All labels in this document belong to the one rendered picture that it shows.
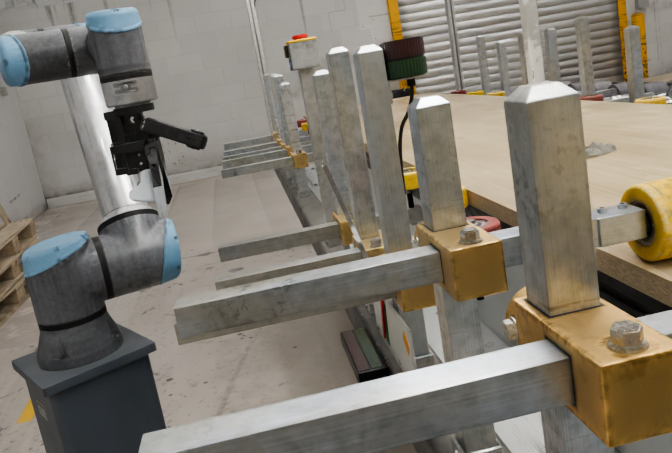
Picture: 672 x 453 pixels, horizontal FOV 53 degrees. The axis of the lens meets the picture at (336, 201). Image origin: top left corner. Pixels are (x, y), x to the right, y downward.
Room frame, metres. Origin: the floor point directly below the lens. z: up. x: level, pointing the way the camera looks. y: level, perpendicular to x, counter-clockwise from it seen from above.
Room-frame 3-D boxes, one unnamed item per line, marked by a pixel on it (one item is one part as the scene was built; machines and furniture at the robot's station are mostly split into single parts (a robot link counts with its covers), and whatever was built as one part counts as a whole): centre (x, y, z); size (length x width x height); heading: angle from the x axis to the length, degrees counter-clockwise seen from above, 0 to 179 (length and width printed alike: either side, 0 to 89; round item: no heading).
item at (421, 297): (0.89, -0.08, 0.85); 0.14 x 0.06 x 0.05; 7
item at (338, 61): (1.16, -0.05, 0.94); 0.04 x 0.04 x 0.48; 7
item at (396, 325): (0.94, -0.05, 0.75); 0.26 x 0.01 x 0.10; 7
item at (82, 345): (1.48, 0.64, 0.65); 0.19 x 0.19 x 0.10
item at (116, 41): (1.22, 0.33, 1.25); 0.10 x 0.09 x 0.12; 25
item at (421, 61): (0.92, -0.12, 1.13); 0.06 x 0.06 x 0.02
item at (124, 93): (1.21, 0.33, 1.16); 0.10 x 0.09 x 0.05; 8
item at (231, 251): (1.36, 0.04, 0.81); 0.44 x 0.03 x 0.04; 97
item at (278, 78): (2.65, 0.14, 0.91); 0.04 x 0.04 x 0.48; 7
